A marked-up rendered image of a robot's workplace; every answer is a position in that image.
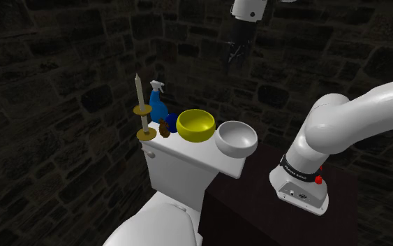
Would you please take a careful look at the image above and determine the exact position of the yellow bowl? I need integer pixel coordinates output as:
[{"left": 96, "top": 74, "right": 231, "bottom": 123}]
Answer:
[{"left": 176, "top": 108, "right": 216, "bottom": 143}]

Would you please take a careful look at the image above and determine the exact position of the grey bowl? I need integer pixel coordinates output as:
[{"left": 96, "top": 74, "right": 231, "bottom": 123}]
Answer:
[{"left": 214, "top": 120, "right": 259, "bottom": 159}]

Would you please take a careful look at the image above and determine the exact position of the blue spray bottle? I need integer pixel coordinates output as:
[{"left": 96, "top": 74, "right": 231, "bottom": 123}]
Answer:
[{"left": 149, "top": 80, "right": 170, "bottom": 124}]

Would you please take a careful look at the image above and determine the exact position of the dark blue round jar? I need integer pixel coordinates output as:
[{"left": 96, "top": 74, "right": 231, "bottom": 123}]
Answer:
[{"left": 165, "top": 113, "right": 180, "bottom": 133}]

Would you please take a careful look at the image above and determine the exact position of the white candle in brass holder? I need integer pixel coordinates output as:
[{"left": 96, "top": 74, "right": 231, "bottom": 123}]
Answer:
[{"left": 133, "top": 73, "right": 158, "bottom": 142}]

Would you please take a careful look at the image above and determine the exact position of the small brown figure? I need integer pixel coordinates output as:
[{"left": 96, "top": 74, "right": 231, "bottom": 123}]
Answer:
[{"left": 158, "top": 117, "right": 172, "bottom": 139}]

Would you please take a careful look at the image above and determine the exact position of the white toilet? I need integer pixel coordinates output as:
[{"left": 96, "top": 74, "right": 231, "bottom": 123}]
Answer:
[{"left": 102, "top": 121, "right": 246, "bottom": 246}]

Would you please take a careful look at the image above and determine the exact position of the dark robot stand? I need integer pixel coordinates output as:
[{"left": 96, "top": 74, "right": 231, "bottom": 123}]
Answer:
[{"left": 198, "top": 142, "right": 359, "bottom": 246}]

